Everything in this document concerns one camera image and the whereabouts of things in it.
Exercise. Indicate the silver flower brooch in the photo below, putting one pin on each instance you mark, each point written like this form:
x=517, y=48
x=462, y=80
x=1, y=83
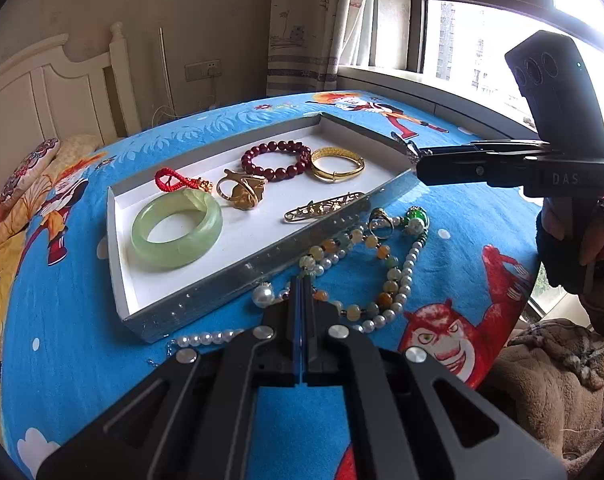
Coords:
x=409, y=149

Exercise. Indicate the wall socket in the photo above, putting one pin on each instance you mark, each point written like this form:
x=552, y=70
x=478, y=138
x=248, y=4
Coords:
x=201, y=71

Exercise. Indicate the beige pillow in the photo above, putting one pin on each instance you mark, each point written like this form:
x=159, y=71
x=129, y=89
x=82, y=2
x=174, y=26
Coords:
x=79, y=146

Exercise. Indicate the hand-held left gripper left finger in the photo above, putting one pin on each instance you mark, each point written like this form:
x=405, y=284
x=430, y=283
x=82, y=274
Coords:
x=296, y=320

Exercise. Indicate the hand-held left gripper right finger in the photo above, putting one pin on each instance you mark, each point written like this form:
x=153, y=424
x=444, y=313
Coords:
x=309, y=320

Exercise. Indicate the window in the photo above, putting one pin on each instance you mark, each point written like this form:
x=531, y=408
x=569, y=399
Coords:
x=462, y=30

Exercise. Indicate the gold pin brooch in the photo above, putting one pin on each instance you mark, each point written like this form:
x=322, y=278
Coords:
x=327, y=206

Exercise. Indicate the embroidered patterned pillow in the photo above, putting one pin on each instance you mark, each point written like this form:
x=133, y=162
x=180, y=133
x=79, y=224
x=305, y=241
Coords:
x=29, y=172

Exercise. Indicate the white thin pole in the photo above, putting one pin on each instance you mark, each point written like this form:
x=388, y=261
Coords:
x=165, y=70

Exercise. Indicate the person's right hand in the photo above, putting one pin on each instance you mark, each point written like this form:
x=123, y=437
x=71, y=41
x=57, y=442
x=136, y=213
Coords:
x=557, y=245

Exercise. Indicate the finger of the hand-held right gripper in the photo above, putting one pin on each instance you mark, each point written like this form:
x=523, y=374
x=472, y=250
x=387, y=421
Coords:
x=482, y=147
x=462, y=170

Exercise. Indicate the gold bangle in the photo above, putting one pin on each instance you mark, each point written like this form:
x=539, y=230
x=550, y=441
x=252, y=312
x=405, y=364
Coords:
x=332, y=176

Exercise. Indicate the printed curtain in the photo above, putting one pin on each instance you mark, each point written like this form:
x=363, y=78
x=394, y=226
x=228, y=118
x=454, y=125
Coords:
x=312, y=25

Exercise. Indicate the green jade bangle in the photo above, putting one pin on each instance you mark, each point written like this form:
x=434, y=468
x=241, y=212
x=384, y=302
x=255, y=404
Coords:
x=146, y=245

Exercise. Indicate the green pendant with gold charm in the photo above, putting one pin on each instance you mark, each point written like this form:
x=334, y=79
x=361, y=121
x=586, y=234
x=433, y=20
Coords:
x=414, y=218

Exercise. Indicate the white wooden headboard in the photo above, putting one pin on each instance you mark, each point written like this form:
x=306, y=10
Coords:
x=56, y=90

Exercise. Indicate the brown fleece blanket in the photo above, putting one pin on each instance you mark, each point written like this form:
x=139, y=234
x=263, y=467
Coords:
x=557, y=385

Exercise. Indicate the blue cartoon printed bedsheet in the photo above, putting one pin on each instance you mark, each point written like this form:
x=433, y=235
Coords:
x=71, y=310

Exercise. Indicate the grey shallow cardboard box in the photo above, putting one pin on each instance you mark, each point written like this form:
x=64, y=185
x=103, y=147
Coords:
x=252, y=220

